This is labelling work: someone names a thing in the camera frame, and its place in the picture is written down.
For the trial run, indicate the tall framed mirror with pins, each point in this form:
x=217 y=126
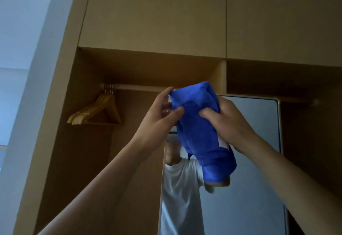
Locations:
x=253 y=176

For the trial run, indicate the person's left hand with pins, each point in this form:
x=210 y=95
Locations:
x=152 y=128

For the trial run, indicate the blue microfibre cloth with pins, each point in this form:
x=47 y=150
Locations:
x=200 y=136

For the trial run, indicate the person's right forearm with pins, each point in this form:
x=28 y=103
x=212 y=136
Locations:
x=299 y=181

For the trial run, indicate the wooden clothes rail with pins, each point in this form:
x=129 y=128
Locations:
x=133 y=87

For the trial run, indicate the wooden wardrobe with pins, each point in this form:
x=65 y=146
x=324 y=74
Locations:
x=66 y=162

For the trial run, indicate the person's left forearm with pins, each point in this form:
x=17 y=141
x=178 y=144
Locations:
x=93 y=197

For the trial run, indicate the person's right hand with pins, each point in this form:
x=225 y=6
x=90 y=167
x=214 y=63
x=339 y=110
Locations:
x=232 y=128

